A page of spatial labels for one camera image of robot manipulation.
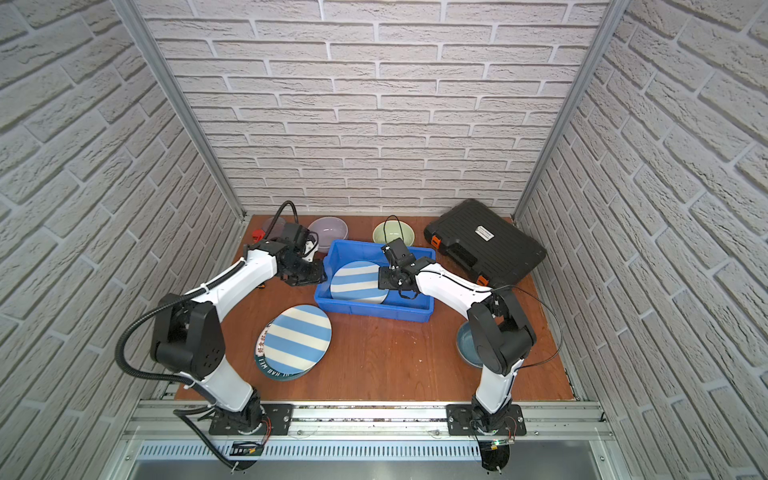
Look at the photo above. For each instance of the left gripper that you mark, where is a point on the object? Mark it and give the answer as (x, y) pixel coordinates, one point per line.
(306, 270)

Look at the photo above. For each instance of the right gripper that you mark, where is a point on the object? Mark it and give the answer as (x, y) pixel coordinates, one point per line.
(384, 278)

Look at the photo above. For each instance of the blue white striped plate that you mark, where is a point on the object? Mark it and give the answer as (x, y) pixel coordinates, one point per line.
(358, 282)

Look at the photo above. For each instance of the green rimmed white plate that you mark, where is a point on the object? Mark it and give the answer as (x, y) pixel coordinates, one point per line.
(268, 369)

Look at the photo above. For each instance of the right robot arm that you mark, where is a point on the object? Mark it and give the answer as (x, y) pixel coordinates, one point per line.
(502, 335)

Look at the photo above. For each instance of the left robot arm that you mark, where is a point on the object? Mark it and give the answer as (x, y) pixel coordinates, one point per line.
(187, 335)

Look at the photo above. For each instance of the blue plastic bin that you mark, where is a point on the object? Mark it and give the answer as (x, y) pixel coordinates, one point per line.
(405, 307)

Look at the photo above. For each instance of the red pipe wrench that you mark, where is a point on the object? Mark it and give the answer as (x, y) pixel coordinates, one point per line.
(258, 236)

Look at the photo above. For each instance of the lavender bowl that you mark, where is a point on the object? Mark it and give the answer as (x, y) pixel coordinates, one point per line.
(328, 229)

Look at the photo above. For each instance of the light green bowl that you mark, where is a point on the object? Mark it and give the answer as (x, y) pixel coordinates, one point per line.
(390, 230)

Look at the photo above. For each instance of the black tool case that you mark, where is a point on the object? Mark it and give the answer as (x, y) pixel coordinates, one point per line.
(490, 250)

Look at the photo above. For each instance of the grey blue bowl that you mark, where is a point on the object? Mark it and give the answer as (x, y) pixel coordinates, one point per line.
(466, 348)

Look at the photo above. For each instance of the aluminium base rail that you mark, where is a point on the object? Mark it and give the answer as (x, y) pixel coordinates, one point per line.
(352, 431)

